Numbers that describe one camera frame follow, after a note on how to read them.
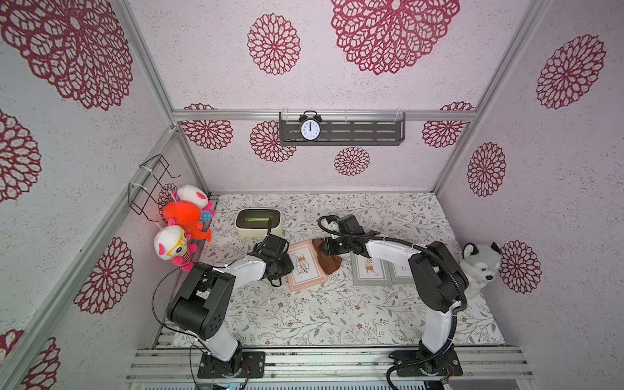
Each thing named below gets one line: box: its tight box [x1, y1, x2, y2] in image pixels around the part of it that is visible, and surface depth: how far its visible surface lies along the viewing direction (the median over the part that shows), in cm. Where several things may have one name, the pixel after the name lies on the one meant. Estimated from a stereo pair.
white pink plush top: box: [173, 184, 214, 209], surface depth 97 cm
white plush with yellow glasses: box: [153, 224, 198, 272], surface depth 82 cm
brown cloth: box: [312, 238, 343, 276], surface depth 92 cm
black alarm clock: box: [299, 109, 323, 142], surface depth 92 cm
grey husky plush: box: [459, 241, 502, 299], surface depth 78 cm
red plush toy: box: [163, 200, 213, 243], surface depth 92 cm
